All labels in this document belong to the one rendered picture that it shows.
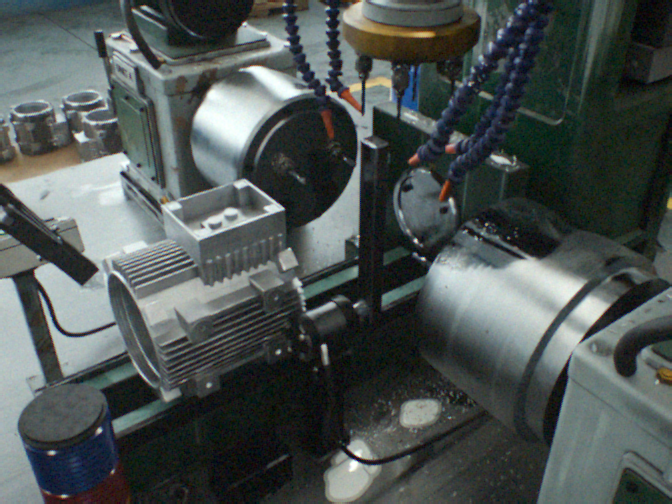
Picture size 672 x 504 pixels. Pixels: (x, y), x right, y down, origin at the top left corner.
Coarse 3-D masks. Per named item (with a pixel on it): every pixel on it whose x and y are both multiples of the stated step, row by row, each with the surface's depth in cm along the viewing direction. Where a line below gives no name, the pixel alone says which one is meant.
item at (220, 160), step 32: (224, 96) 119; (256, 96) 115; (288, 96) 113; (192, 128) 125; (224, 128) 116; (256, 128) 111; (288, 128) 114; (320, 128) 118; (352, 128) 123; (224, 160) 116; (256, 160) 113; (288, 160) 114; (320, 160) 121; (288, 192) 120; (320, 192) 124; (288, 224) 124
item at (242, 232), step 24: (216, 192) 91; (240, 192) 92; (168, 216) 87; (192, 216) 91; (216, 216) 87; (240, 216) 89; (264, 216) 85; (192, 240) 82; (216, 240) 83; (240, 240) 85; (264, 240) 87; (216, 264) 84; (240, 264) 86; (264, 264) 89
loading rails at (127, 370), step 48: (336, 288) 112; (384, 288) 119; (384, 336) 108; (48, 384) 92; (96, 384) 93; (144, 384) 97; (240, 384) 93; (288, 384) 99; (144, 432) 87; (192, 432) 92; (240, 432) 98; (144, 480) 90
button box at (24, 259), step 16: (48, 224) 97; (64, 224) 97; (0, 240) 93; (16, 240) 94; (80, 240) 99; (0, 256) 93; (16, 256) 94; (32, 256) 95; (0, 272) 93; (16, 272) 94
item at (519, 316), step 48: (480, 240) 80; (528, 240) 78; (576, 240) 77; (432, 288) 82; (480, 288) 77; (528, 288) 74; (576, 288) 72; (624, 288) 72; (432, 336) 83; (480, 336) 77; (528, 336) 72; (576, 336) 70; (480, 384) 78; (528, 384) 74; (528, 432) 79
